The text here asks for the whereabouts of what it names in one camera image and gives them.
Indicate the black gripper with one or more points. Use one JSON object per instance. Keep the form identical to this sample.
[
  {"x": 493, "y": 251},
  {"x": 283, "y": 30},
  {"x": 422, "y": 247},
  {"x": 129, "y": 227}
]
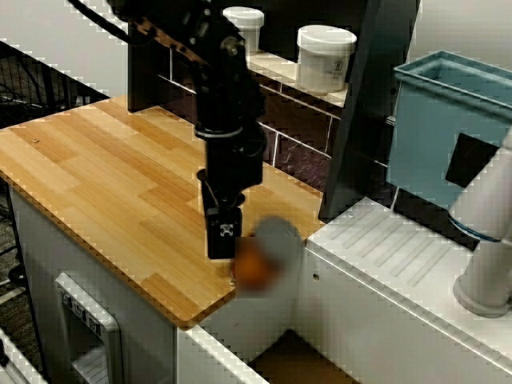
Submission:
[{"x": 234, "y": 168}]

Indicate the silver metal frame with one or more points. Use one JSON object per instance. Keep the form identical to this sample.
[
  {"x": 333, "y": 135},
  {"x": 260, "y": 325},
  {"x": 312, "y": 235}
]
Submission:
[{"x": 16, "y": 364}]

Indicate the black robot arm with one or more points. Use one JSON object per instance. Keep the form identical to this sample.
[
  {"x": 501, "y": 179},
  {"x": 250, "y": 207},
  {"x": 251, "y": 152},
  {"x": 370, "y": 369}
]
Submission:
[{"x": 224, "y": 80}]

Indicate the beans can with grey lid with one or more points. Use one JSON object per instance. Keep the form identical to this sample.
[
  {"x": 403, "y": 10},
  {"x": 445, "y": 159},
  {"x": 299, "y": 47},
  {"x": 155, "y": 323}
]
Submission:
[{"x": 276, "y": 244}]

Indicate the cream wall shelf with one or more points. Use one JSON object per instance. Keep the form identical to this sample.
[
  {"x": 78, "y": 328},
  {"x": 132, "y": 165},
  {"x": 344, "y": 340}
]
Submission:
[{"x": 280, "y": 70}]

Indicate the white toy kitchen cabinet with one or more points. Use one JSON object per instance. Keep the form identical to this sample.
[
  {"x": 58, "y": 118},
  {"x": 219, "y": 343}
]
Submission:
[{"x": 44, "y": 248}]

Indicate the dark tiled backsplash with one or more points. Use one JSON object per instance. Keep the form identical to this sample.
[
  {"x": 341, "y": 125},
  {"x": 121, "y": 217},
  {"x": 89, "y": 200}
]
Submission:
[{"x": 296, "y": 132}]

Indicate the plain white lidded jar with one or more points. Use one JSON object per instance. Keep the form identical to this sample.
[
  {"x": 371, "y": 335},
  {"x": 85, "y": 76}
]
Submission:
[{"x": 248, "y": 28}]

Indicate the wide black upright post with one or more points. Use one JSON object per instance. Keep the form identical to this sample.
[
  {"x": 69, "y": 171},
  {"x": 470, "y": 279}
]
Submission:
[{"x": 368, "y": 100}]

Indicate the white toy sink unit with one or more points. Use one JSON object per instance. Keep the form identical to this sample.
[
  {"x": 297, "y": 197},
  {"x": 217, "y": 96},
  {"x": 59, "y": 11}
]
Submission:
[{"x": 380, "y": 288}]

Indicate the grey dispenser panel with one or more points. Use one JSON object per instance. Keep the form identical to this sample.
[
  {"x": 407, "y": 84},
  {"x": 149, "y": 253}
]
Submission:
[{"x": 86, "y": 320}]

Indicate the white curved faucet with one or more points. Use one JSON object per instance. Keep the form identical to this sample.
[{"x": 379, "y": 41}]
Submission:
[{"x": 486, "y": 216}]

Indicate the teal plastic bin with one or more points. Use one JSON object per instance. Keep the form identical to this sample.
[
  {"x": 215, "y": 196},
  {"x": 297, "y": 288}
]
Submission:
[{"x": 424, "y": 132}]

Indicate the brown cardboard sink bottom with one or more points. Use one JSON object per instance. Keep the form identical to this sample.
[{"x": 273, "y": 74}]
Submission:
[{"x": 296, "y": 360}]

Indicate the white lidded jar with logo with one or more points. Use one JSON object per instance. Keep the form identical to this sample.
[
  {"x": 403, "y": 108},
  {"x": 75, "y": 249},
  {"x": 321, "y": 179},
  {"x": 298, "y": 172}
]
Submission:
[{"x": 324, "y": 60}]

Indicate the narrow black upright post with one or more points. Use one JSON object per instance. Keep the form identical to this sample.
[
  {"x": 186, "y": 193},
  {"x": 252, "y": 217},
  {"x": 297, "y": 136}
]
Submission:
[{"x": 146, "y": 76}]

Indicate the black square sticker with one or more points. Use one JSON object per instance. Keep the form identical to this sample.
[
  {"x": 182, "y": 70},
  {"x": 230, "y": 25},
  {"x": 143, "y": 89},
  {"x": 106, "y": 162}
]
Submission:
[{"x": 472, "y": 162}]

